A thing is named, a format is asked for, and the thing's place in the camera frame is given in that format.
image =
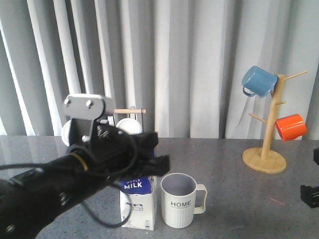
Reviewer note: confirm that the black wire mug rack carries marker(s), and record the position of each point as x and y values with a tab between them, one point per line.
134	113

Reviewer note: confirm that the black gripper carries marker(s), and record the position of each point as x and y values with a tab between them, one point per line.
117	155
310	195

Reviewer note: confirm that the blue mug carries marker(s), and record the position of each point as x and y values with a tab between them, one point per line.
259	82

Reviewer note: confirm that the white ribbed hanging mug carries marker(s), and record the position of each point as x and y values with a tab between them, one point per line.
130	126

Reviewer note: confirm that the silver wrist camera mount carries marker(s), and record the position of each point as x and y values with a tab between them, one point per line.
85	110

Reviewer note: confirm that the Pascual whole milk carton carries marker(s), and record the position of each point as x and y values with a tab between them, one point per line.
139	197

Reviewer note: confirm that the orange mug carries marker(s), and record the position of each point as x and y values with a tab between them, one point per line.
291	127

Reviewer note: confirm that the white HOME mug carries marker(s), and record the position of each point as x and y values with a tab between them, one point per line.
181	198

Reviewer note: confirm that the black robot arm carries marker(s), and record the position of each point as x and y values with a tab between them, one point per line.
35	198

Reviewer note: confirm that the grey curtain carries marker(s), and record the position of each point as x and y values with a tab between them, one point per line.
181	60

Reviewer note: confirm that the wooden mug tree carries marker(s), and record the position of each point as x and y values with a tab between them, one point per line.
263	159

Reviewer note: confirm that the white smiley face mug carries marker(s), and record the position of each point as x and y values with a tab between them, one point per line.
65	133

